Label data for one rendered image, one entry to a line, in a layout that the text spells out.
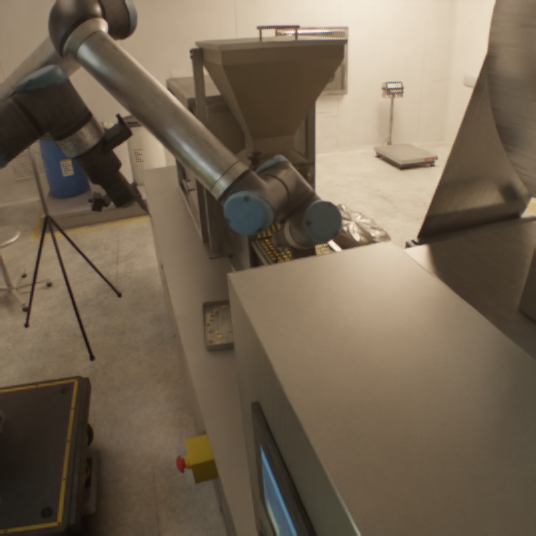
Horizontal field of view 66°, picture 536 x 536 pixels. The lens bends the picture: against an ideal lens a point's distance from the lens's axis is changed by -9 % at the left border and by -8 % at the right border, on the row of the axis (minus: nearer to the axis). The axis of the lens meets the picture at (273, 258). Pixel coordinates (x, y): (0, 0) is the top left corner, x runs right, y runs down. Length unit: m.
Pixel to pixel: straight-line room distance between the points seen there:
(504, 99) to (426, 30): 5.62
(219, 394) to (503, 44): 0.90
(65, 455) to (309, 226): 1.18
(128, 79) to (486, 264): 0.71
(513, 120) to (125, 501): 1.79
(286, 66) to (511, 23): 0.86
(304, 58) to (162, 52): 3.71
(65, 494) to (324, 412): 1.42
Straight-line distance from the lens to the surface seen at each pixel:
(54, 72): 0.88
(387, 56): 5.77
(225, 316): 1.31
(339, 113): 5.55
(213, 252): 1.63
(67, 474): 1.66
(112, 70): 0.94
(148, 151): 4.34
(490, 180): 0.60
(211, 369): 1.14
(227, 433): 1.00
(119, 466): 2.03
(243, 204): 0.83
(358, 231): 1.37
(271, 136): 1.38
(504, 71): 0.46
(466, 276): 0.47
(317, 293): 0.33
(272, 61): 1.22
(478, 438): 0.25
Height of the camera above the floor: 1.57
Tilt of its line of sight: 29 degrees down
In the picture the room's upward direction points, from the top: 2 degrees counter-clockwise
